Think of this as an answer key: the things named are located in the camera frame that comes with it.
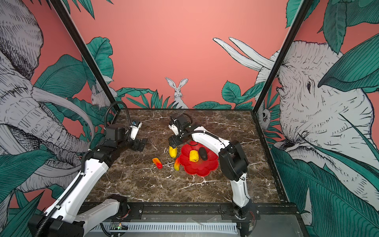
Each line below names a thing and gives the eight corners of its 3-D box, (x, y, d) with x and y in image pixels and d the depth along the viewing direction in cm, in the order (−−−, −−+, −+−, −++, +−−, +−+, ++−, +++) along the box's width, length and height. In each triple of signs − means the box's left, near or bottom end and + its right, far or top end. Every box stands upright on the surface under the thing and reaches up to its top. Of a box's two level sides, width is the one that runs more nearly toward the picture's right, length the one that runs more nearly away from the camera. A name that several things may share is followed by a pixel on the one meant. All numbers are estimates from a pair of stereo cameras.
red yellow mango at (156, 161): (152, 161, 94) (151, 159, 91) (156, 158, 95) (155, 156, 93) (160, 170, 90) (159, 168, 88) (164, 166, 92) (163, 164, 89)
